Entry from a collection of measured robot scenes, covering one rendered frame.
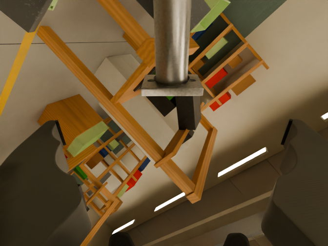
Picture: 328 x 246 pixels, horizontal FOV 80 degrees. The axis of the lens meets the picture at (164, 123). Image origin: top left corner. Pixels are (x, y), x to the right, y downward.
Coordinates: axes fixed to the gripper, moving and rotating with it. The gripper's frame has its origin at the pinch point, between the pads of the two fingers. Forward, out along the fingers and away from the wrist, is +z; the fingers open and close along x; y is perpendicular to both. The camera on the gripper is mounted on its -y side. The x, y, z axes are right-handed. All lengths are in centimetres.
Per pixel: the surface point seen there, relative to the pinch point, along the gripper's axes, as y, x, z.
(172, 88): 0.5, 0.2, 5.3
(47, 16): 2, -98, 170
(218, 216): 482, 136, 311
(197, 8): -5.5, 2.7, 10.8
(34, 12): -5.3, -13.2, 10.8
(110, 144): 354, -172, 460
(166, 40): -3.4, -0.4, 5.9
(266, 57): 122, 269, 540
